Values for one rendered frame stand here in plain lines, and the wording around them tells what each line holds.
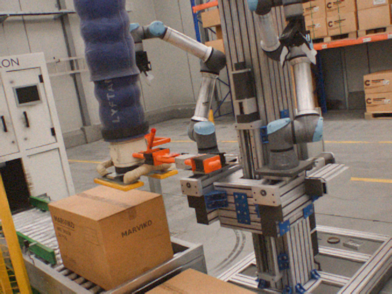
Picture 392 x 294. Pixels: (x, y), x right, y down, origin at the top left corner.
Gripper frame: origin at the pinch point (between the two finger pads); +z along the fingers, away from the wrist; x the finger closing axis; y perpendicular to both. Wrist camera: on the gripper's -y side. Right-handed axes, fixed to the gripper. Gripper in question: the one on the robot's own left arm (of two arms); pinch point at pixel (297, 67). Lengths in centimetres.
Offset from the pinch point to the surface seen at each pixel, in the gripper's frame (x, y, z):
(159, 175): 59, -32, 39
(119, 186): 66, -50, 40
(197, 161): 18, -47, 27
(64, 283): 114, -64, 93
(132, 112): 65, -36, 9
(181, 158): 29, -45, 27
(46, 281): 140, -63, 99
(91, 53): 73, -46, -20
